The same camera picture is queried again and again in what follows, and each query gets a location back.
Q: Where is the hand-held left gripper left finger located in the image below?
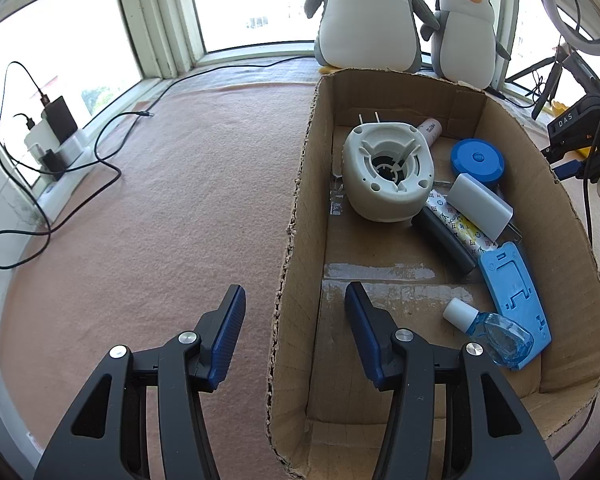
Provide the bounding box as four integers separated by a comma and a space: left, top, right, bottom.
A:
32, 284, 247, 480

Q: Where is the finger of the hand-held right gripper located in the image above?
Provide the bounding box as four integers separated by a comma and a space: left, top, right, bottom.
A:
540, 145, 581, 165
552, 159, 583, 179

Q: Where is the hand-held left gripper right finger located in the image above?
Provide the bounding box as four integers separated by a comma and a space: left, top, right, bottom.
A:
344, 281, 563, 480

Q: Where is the blue round tape measure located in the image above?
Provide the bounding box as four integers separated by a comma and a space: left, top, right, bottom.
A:
450, 138, 506, 191

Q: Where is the white USB charger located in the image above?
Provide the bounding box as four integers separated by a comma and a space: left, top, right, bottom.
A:
446, 172, 523, 243

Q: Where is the cardboard box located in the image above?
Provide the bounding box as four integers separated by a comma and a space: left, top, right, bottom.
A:
265, 67, 600, 478

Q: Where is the black tube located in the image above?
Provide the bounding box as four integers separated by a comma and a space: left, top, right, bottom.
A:
411, 206, 477, 276

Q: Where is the patterned white lighter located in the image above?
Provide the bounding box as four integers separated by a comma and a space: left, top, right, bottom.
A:
426, 189, 501, 261

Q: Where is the white bottle with grey cap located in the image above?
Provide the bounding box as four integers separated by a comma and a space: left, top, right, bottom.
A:
416, 118, 443, 148

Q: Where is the blue phone stand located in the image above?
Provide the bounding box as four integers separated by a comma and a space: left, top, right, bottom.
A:
477, 241, 552, 366

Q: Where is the white plug-in mosquito repeller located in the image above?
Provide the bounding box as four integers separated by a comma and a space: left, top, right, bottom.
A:
341, 112, 436, 222

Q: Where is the blue eye drops bottle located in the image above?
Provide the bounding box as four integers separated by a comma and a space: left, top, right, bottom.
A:
442, 297, 536, 371

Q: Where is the black tripod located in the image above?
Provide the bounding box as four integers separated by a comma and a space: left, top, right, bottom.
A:
505, 42, 600, 121

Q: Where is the small penguin plush toy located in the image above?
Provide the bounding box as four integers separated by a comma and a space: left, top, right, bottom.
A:
419, 0, 512, 90

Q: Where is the power strip with chargers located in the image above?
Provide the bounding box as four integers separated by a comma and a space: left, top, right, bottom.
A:
0, 110, 156, 270

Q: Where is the large penguin plush toy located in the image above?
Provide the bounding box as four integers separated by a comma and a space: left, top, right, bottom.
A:
304, 0, 442, 72

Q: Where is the white power strip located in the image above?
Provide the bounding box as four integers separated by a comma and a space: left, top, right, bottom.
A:
24, 127, 97, 196

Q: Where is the small black plug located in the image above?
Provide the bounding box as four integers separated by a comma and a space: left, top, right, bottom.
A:
40, 148, 68, 172

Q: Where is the grey plaid cloth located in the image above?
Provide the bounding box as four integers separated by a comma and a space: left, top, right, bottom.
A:
170, 55, 331, 91

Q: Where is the white power adapter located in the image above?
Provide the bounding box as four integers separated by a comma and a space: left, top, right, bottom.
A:
24, 119, 56, 150

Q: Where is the black power adapter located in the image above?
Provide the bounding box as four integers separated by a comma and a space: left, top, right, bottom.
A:
40, 95, 79, 136

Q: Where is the black ring light cable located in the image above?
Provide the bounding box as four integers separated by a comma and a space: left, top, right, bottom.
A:
490, 87, 536, 108

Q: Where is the long black cable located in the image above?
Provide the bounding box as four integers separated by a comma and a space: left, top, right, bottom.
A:
150, 55, 323, 113

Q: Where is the white window frame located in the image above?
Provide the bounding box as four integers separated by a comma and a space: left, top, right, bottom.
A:
0, 0, 546, 111

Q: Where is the black looped adapter cable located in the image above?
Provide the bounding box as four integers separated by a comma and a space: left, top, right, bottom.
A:
0, 61, 48, 196

